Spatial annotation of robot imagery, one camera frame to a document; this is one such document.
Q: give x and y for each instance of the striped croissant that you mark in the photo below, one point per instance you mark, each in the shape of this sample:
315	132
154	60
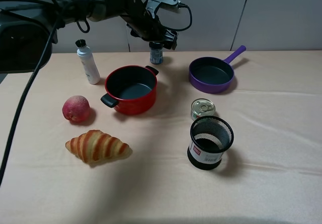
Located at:
96	146

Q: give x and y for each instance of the small blue labelled jar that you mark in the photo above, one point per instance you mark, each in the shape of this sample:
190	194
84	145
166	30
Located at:
156	52

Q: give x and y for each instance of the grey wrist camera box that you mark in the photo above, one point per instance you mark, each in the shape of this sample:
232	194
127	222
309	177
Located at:
153	5

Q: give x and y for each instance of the red cooking pot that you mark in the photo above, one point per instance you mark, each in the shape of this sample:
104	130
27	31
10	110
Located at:
131	90

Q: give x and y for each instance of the small tin can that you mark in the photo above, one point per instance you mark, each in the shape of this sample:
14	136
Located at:
202	107

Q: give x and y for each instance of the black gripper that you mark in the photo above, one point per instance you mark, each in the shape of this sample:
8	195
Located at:
149	29

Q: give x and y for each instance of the white bottle with black brush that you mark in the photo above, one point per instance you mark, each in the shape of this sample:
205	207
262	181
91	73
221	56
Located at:
86	56

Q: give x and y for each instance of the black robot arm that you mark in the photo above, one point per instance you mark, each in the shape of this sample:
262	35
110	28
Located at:
29	27

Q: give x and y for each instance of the black mesh pen cup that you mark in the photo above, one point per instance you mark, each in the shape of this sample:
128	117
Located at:
211	137

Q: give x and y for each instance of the red peach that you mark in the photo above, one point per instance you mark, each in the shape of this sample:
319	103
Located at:
76	109

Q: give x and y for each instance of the purple frying pan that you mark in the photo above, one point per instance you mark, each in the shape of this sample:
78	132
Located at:
213	75

